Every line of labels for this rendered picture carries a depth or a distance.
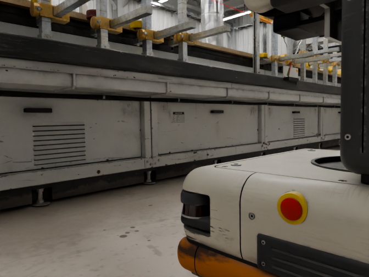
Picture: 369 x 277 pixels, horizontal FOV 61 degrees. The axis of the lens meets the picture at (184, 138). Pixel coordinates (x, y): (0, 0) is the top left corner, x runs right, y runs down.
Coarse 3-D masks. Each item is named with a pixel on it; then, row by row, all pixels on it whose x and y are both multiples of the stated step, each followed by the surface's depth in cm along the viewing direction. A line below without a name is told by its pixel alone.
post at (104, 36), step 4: (96, 0) 138; (100, 0) 136; (104, 0) 137; (96, 4) 138; (100, 4) 136; (104, 4) 137; (96, 8) 138; (100, 8) 136; (104, 8) 138; (96, 12) 138; (100, 12) 136; (104, 12) 138; (96, 16) 139; (104, 16) 138; (100, 32) 137; (104, 32) 138; (100, 36) 137; (104, 36) 138; (100, 40) 137; (104, 40) 138
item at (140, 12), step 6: (144, 6) 121; (150, 6) 122; (132, 12) 127; (138, 12) 124; (144, 12) 121; (150, 12) 122; (120, 18) 133; (126, 18) 130; (132, 18) 127; (138, 18) 127; (114, 24) 136; (120, 24) 135; (126, 24) 135; (96, 30) 147; (96, 36) 150
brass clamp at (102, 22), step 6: (96, 18) 134; (102, 18) 136; (108, 18) 138; (90, 24) 137; (96, 24) 135; (102, 24) 136; (108, 24) 138; (108, 30) 140; (114, 30) 141; (120, 30) 143
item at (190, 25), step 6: (180, 24) 143; (186, 24) 140; (192, 24) 138; (162, 30) 152; (168, 30) 149; (174, 30) 146; (180, 30) 143; (186, 30) 143; (156, 36) 155; (162, 36) 153; (138, 42) 165
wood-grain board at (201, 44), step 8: (0, 0) 126; (8, 0) 128; (16, 0) 130; (24, 0) 132; (24, 8) 135; (72, 16) 147; (80, 16) 149; (128, 24) 169; (136, 32) 175; (208, 48) 218; (216, 48) 221; (224, 48) 227; (248, 56) 248; (320, 72) 347; (328, 72) 363
